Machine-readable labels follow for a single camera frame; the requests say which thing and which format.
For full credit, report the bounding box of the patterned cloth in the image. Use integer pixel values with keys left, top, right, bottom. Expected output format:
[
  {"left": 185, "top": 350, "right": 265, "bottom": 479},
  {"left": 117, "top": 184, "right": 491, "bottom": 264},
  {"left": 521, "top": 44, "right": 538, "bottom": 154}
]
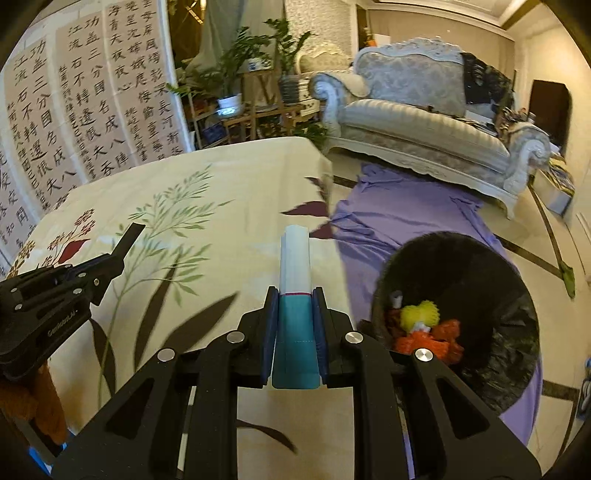
[{"left": 496, "top": 107, "right": 533, "bottom": 137}]

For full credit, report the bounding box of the pile of boxes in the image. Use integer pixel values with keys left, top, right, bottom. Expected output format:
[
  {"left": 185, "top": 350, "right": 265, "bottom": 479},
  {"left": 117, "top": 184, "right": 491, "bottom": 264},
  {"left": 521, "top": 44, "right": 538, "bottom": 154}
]
[{"left": 531, "top": 154, "right": 577, "bottom": 218}]

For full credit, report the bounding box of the green mop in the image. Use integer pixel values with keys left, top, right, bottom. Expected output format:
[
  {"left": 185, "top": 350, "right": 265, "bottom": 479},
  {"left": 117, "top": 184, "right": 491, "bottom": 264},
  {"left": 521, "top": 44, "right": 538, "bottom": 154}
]
[{"left": 529, "top": 187, "right": 577, "bottom": 299}]

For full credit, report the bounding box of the grey green drape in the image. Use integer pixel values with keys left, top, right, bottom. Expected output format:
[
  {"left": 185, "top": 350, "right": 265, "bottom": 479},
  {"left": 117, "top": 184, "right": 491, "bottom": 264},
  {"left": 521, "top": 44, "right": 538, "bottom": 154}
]
[{"left": 203, "top": 0, "right": 285, "bottom": 71}]

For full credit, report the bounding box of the yellow foam fruit net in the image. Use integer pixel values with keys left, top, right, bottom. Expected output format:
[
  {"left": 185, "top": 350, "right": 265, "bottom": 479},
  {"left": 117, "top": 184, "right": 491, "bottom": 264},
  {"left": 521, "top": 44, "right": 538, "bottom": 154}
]
[{"left": 400, "top": 300, "right": 440, "bottom": 332}]

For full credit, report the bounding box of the blue white bag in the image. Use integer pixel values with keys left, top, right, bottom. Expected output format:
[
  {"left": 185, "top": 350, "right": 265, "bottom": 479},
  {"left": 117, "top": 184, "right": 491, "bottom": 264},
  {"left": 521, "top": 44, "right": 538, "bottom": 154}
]
[{"left": 577, "top": 360, "right": 591, "bottom": 417}]

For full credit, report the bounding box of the beige window curtain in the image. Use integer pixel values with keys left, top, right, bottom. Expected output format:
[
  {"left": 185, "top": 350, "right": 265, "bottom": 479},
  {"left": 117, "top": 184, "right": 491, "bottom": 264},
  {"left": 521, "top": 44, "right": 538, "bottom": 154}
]
[{"left": 367, "top": 9, "right": 516, "bottom": 52}]

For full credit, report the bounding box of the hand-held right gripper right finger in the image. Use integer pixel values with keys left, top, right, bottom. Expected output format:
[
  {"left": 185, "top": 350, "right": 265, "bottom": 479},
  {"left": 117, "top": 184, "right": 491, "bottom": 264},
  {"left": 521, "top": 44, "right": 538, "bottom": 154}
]
[{"left": 313, "top": 286, "right": 542, "bottom": 480}]

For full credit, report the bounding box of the leafy plant in white pot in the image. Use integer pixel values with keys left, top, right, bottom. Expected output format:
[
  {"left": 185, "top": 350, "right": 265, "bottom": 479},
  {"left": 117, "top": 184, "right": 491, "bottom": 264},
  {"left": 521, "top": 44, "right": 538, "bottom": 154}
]
[{"left": 168, "top": 28, "right": 271, "bottom": 117}]

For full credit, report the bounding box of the tall plant in dark pot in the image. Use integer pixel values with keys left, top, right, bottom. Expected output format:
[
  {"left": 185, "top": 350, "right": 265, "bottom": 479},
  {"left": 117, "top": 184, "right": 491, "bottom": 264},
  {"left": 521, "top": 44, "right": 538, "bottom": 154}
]
[{"left": 264, "top": 18, "right": 315, "bottom": 105}]

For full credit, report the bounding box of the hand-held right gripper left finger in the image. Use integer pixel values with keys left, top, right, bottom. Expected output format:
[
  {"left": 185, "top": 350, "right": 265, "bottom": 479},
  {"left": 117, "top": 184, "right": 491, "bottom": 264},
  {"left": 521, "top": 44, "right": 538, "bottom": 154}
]
[{"left": 51, "top": 285, "right": 280, "bottom": 480}]

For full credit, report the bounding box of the ornate armchair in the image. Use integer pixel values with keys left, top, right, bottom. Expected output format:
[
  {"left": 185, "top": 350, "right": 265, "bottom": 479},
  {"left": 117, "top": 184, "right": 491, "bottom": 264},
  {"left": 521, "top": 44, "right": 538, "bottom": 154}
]
[{"left": 298, "top": 50, "right": 352, "bottom": 75}]

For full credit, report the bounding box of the orange foam fruit net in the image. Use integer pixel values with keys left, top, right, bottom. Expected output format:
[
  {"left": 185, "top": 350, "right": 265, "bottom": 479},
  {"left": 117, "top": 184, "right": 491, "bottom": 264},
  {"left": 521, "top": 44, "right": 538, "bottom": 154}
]
[{"left": 433, "top": 320, "right": 465, "bottom": 366}]

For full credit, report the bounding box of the purple cloth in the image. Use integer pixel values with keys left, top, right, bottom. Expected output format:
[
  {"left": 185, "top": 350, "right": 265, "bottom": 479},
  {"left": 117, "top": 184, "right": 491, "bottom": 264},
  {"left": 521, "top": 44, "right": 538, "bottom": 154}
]
[{"left": 330, "top": 162, "right": 543, "bottom": 480}]

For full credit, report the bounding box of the calligraphy folding screen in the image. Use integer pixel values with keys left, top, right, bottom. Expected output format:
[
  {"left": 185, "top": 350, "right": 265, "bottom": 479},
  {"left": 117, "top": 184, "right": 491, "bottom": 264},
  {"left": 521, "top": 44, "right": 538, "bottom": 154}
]
[{"left": 0, "top": 0, "right": 195, "bottom": 278}]

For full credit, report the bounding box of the person's left forearm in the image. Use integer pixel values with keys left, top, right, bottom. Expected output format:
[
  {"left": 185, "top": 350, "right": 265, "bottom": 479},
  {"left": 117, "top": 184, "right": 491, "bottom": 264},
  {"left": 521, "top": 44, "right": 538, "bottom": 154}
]
[{"left": 0, "top": 364, "right": 70, "bottom": 446}]

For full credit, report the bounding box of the small bushy green plant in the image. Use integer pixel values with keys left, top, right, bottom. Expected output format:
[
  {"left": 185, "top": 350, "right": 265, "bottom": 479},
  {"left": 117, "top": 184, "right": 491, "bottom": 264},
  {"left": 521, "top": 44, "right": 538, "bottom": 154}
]
[{"left": 295, "top": 124, "right": 329, "bottom": 149}]

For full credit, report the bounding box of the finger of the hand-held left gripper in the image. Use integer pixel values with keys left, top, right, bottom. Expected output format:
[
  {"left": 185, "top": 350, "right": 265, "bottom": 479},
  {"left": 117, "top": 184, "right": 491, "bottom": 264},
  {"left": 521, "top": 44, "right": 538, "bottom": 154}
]
[
  {"left": 0, "top": 253, "right": 123, "bottom": 297},
  {"left": 9, "top": 257, "right": 129, "bottom": 325}
]

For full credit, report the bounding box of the dark wooden cabinet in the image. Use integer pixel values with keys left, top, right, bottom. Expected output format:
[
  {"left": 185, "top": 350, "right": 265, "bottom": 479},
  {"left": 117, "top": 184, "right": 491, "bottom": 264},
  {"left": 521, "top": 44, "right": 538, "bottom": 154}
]
[{"left": 527, "top": 79, "right": 574, "bottom": 158}]

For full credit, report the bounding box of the wooden plant stand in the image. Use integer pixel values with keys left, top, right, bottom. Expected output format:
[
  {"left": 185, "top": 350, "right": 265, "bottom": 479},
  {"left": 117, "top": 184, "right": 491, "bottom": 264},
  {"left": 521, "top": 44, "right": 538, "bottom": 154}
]
[{"left": 191, "top": 69, "right": 308, "bottom": 149}]

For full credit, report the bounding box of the ornate grey sofa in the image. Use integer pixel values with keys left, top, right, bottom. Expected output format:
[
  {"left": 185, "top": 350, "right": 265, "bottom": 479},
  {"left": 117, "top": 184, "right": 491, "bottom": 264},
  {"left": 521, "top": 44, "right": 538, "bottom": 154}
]
[{"left": 308, "top": 37, "right": 552, "bottom": 220}]

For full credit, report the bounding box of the black garment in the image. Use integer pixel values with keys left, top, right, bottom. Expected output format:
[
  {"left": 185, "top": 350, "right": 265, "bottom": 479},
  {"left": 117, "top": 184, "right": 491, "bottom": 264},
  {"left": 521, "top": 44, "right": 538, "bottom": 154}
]
[{"left": 461, "top": 52, "right": 514, "bottom": 105}]

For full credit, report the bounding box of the black trash bin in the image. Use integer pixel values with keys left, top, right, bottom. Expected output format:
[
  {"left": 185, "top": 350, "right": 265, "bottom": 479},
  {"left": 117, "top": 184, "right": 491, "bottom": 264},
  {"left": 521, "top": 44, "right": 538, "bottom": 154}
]
[{"left": 369, "top": 233, "right": 541, "bottom": 417}]

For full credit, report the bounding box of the white teal tube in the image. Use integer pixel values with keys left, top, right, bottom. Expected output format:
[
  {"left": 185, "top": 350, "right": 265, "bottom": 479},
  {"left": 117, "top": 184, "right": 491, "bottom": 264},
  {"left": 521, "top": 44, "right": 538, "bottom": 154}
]
[{"left": 271, "top": 225, "right": 322, "bottom": 389}]

